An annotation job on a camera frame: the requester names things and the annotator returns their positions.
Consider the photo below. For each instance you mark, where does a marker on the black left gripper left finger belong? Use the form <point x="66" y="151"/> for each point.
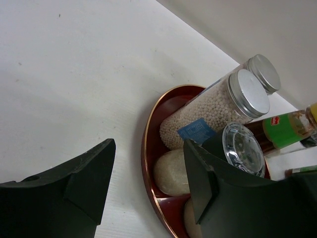
<point x="66" y="201"/>

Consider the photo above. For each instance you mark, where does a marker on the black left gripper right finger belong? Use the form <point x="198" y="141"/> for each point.
<point x="231" y="203"/>

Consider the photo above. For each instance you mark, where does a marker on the green-label sauce bottle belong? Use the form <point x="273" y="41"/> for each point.
<point x="283" y="130"/>
<point x="289" y="172"/>

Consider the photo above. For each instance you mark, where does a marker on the white bead jar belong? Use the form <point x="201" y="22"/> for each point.
<point x="239" y="97"/>
<point x="266" y="74"/>

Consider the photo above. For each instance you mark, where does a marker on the small black-capped powder bottle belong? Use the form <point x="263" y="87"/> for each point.
<point x="193" y="230"/>

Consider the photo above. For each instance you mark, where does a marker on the black-top grinder bottle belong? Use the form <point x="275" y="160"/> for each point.
<point x="235" y="145"/>

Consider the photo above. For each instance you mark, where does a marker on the red round tray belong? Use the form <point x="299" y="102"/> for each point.
<point x="169" y="209"/>

